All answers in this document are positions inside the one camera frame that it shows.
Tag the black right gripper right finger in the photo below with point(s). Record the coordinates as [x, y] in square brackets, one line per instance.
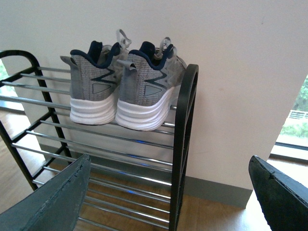
[283, 200]

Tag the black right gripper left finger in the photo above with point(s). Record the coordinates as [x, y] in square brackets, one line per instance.
[55, 206]

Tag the grey knit sneaker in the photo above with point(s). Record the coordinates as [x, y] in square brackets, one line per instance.
[95, 79]
[150, 83]

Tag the black metal shoe rack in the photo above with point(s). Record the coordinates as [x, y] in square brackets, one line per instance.
[137, 177]

